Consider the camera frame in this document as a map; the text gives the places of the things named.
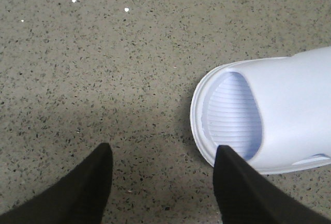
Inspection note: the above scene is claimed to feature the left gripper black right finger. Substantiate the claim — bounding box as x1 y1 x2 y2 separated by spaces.
213 145 330 223

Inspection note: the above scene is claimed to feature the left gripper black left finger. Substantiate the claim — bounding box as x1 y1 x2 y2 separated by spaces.
1 143 113 223

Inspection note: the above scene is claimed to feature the light blue slipper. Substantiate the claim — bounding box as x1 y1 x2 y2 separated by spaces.
190 46 331 175

